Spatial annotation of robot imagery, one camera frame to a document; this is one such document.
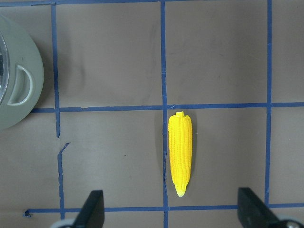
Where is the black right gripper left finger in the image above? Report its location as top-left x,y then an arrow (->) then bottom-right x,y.
73,190 -> 105,228

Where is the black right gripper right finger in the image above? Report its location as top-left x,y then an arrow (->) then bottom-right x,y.
237,187 -> 282,228

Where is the yellow toy corn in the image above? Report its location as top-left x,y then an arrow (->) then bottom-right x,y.
168,111 -> 193,197

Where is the pale green electric pot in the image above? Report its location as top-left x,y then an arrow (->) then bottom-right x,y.
0,16 -> 44,130

